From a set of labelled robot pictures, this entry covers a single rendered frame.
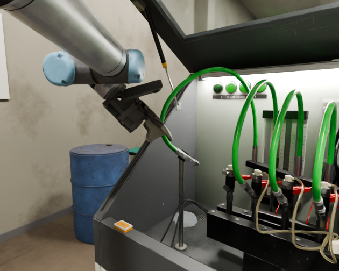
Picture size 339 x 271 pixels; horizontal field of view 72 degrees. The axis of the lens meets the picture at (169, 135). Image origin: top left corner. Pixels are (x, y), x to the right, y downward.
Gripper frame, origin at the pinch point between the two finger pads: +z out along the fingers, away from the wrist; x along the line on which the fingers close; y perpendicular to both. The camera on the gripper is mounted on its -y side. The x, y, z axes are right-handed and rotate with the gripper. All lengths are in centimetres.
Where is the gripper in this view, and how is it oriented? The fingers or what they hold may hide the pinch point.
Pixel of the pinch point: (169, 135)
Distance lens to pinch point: 69.4
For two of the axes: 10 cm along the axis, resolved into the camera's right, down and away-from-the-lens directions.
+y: -6.7, 7.1, -2.2
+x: 2.3, -0.8, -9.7
